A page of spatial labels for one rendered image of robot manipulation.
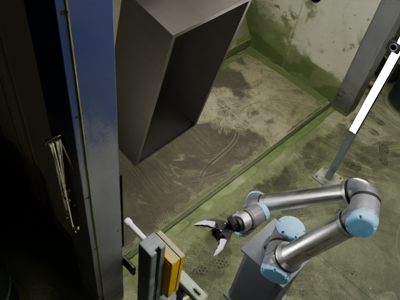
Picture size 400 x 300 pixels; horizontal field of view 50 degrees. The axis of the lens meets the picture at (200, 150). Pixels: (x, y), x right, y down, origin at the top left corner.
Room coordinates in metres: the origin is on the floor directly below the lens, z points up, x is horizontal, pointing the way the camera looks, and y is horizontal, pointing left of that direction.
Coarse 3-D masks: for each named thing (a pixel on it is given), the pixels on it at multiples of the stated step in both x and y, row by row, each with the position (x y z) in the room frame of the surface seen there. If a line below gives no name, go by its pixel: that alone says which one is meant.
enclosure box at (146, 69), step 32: (128, 0) 1.84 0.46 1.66; (160, 0) 1.87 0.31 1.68; (192, 0) 1.95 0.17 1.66; (224, 0) 2.03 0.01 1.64; (128, 32) 1.84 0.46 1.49; (160, 32) 1.71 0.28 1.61; (192, 32) 2.37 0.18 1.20; (224, 32) 2.23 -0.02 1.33; (128, 64) 1.84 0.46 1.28; (160, 64) 1.70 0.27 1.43; (192, 64) 2.35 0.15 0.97; (128, 96) 1.84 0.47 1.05; (160, 96) 2.45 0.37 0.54; (192, 96) 2.33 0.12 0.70; (128, 128) 1.84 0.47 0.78; (160, 128) 2.17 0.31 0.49
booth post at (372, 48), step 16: (384, 0) 3.31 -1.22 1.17; (384, 16) 3.28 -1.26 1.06; (368, 32) 3.31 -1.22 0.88; (384, 32) 3.24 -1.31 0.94; (368, 48) 3.28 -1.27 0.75; (384, 48) 3.27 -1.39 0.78; (352, 64) 3.32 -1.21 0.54; (368, 64) 3.24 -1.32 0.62; (352, 80) 3.28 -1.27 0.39; (368, 80) 3.31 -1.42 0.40; (336, 96) 3.32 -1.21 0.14; (352, 96) 3.24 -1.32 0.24
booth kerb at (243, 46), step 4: (248, 40) 3.97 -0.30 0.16; (240, 44) 3.87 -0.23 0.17; (244, 44) 3.92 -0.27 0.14; (248, 44) 3.98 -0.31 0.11; (232, 48) 3.77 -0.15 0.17; (236, 48) 3.82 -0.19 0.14; (240, 48) 3.88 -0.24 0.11; (244, 48) 3.93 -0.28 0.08; (232, 52) 3.78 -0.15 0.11; (236, 52) 3.83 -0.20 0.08; (228, 56) 3.73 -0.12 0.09
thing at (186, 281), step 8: (128, 224) 0.96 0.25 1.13; (136, 232) 0.93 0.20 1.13; (184, 272) 0.78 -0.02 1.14; (184, 280) 0.75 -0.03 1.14; (192, 280) 0.75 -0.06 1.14; (184, 288) 0.72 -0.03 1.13; (192, 288) 0.72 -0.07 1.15; (200, 288) 0.73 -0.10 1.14; (176, 296) 0.75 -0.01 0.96; (192, 296) 0.69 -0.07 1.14; (200, 296) 0.69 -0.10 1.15
